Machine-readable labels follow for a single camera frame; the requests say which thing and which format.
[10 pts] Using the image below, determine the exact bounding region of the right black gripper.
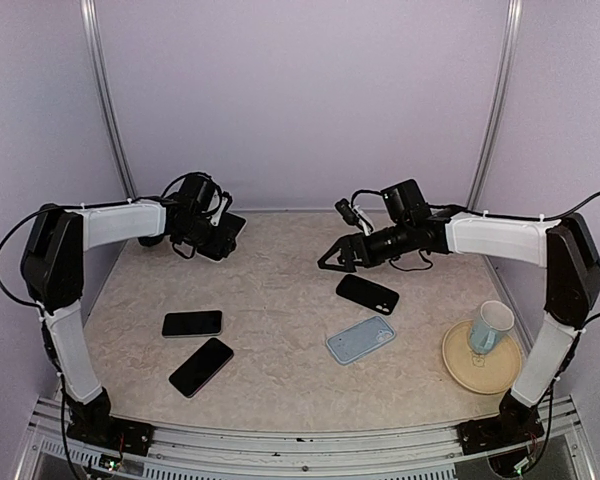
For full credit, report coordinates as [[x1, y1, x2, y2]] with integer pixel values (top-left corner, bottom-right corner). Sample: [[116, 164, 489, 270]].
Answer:
[[319, 219, 414, 271]]

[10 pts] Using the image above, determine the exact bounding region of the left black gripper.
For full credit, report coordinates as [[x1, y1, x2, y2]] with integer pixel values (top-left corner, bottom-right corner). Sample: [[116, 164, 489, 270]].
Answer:
[[178, 214, 236, 256]]

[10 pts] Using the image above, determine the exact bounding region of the light blue phone case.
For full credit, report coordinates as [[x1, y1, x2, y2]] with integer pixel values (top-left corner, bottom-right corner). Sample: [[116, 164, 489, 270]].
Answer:
[[326, 316, 396, 365]]

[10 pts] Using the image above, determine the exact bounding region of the black phone purple edge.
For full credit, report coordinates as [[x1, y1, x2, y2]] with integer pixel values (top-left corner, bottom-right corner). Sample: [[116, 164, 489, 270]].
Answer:
[[169, 338, 234, 398]]

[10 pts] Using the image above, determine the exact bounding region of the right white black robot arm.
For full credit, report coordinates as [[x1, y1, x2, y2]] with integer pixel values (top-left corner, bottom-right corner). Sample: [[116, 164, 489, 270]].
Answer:
[[317, 179, 600, 444]]

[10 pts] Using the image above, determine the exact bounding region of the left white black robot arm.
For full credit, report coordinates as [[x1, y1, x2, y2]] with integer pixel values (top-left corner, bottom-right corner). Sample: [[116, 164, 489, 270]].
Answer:
[[21, 172, 247, 405]]

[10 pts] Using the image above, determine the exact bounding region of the black phone silver edge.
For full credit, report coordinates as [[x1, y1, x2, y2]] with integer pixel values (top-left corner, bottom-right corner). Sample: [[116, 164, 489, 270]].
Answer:
[[161, 310, 223, 338]]

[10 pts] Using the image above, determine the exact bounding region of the dark green cup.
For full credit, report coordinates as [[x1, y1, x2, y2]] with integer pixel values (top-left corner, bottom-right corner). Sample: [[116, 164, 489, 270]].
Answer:
[[138, 236, 164, 248]]

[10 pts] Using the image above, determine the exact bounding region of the light blue mug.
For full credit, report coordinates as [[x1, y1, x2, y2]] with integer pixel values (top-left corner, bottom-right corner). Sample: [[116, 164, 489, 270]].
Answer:
[[469, 300, 515, 355]]

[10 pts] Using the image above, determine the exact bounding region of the beige round plate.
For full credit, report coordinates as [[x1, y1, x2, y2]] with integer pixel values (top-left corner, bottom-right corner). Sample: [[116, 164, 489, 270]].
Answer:
[[441, 320, 523, 395]]

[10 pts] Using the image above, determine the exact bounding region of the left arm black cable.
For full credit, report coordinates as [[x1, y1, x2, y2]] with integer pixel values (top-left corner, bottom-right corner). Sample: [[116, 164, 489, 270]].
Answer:
[[0, 199, 136, 311]]

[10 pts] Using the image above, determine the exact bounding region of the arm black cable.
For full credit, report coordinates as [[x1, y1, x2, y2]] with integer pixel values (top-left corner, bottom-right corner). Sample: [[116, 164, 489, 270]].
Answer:
[[484, 187, 600, 321], [0, 199, 136, 311]]

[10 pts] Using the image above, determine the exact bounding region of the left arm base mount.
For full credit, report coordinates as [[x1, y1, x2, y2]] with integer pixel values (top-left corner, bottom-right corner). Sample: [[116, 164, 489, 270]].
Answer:
[[67, 412, 155, 457]]

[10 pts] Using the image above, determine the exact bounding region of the front aluminium rail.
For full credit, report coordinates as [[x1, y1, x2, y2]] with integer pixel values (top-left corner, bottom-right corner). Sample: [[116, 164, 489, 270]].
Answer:
[[14, 389, 599, 479]]

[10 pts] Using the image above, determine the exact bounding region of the right aluminium frame post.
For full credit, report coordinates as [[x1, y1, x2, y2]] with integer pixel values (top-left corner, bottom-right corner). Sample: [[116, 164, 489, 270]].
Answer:
[[466, 0, 523, 210]]

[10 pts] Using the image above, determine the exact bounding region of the aluminium frame post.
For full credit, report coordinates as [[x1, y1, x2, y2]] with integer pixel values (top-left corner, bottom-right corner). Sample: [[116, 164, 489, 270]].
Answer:
[[80, 0, 137, 197], [466, 0, 523, 210]]

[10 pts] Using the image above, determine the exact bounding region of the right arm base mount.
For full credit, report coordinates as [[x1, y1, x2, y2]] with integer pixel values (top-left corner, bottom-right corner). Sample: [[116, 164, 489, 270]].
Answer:
[[456, 406, 545, 455]]

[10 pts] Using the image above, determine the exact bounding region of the left aluminium frame post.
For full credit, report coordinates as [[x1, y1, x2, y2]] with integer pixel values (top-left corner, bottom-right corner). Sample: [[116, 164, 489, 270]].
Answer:
[[80, 0, 137, 197]]

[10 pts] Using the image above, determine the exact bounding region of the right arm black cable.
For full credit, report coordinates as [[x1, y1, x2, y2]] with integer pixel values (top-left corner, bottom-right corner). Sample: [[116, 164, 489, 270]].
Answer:
[[484, 187, 600, 321]]

